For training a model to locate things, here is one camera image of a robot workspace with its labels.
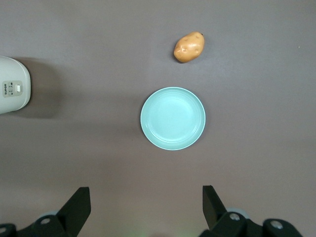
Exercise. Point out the brown potato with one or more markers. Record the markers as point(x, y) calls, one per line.
point(188, 47)

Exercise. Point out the white rice cooker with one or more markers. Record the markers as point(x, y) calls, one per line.
point(14, 71)

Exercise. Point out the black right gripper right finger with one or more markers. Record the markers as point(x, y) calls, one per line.
point(217, 219)

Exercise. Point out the light teal round plate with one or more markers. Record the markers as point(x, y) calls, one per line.
point(172, 118)

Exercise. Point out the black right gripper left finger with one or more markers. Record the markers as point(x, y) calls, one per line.
point(74, 212)

